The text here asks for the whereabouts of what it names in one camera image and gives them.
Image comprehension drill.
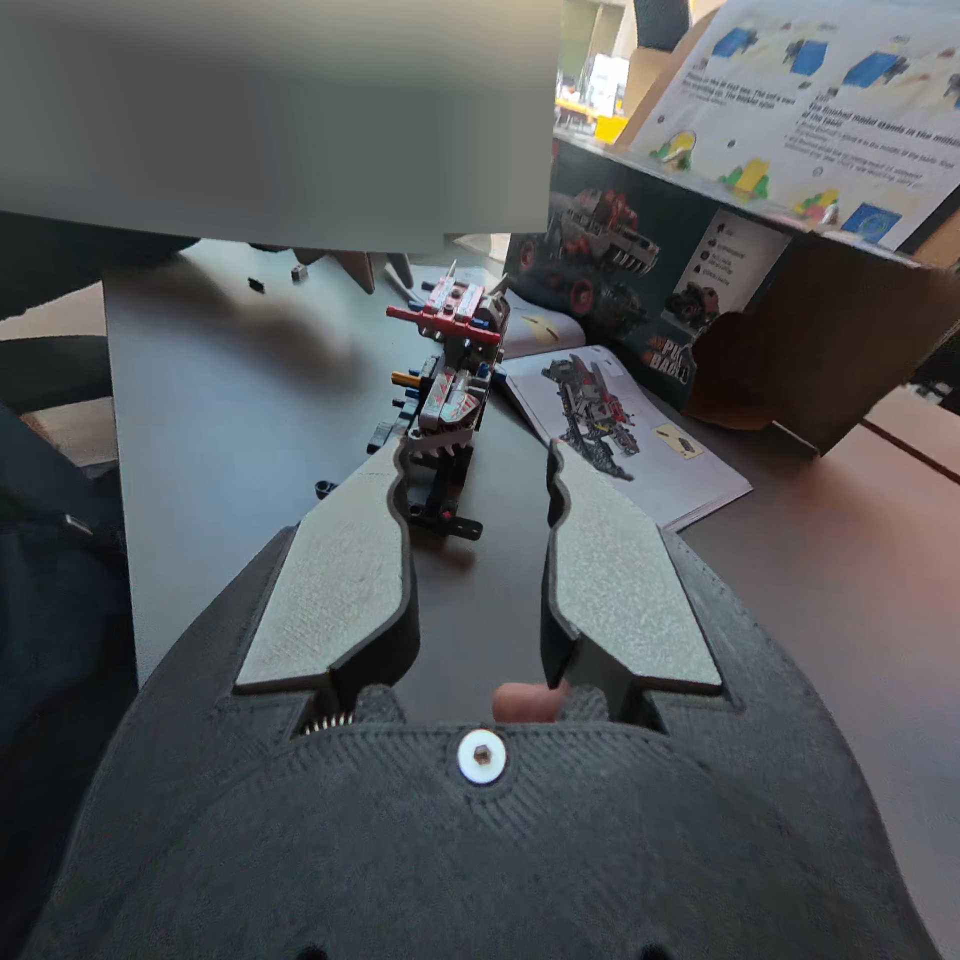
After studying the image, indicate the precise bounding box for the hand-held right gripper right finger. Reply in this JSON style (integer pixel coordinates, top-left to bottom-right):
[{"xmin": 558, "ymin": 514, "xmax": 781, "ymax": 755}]
[{"xmin": 538, "ymin": 438, "xmax": 726, "ymax": 691}]

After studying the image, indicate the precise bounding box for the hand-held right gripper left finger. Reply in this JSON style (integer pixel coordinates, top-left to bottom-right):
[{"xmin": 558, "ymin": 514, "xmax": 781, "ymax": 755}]
[{"xmin": 234, "ymin": 435, "xmax": 421, "ymax": 695}]

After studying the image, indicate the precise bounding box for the grey and red lego model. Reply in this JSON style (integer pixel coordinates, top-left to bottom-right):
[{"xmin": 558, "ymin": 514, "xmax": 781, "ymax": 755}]
[{"xmin": 366, "ymin": 258, "xmax": 516, "ymax": 546}]

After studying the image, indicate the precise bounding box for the person's left forearm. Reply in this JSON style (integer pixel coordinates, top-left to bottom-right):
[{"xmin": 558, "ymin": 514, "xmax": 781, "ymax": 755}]
[{"xmin": 0, "ymin": 212, "xmax": 200, "ymax": 320}]

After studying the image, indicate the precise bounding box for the open lego instruction booklet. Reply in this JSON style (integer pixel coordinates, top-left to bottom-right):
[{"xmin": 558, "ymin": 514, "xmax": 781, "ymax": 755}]
[{"xmin": 497, "ymin": 307, "xmax": 754, "ymax": 531}]

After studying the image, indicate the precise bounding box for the dark lego set box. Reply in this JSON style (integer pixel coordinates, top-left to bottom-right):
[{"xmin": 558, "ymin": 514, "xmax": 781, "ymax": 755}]
[{"xmin": 502, "ymin": 137, "xmax": 960, "ymax": 456}]

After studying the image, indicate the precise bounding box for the person's right hand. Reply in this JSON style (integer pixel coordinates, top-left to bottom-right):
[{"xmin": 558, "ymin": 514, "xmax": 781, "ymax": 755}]
[{"xmin": 492, "ymin": 680, "xmax": 570, "ymax": 726}]

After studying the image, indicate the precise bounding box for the person's dark navy jacket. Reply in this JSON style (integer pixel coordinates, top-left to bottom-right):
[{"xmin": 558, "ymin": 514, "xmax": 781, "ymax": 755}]
[{"xmin": 0, "ymin": 405, "xmax": 141, "ymax": 939}]

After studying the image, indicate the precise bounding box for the black chair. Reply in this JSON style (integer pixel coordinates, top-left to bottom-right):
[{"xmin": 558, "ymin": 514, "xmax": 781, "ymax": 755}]
[{"xmin": 0, "ymin": 333, "xmax": 115, "ymax": 415}]

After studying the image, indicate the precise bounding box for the colourful printed instruction sheet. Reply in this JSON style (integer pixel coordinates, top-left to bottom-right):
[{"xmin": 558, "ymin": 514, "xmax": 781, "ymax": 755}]
[{"xmin": 626, "ymin": 0, "xmax": 960, "ymax": 252}]

